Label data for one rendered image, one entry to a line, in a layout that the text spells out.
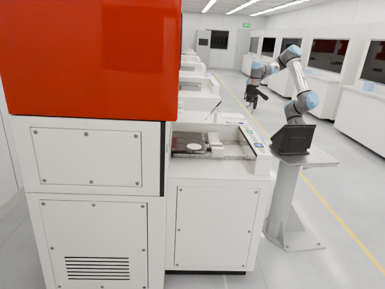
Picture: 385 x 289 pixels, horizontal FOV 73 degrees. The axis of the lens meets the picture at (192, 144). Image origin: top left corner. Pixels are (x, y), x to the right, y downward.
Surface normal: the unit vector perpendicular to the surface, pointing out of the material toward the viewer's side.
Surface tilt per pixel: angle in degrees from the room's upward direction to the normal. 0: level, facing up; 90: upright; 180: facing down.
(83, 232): 90
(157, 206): 90
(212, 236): 90
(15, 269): 0
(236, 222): 90
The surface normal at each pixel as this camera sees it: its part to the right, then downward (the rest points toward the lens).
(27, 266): 0.06, -0.92
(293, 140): 0.18, 0.39
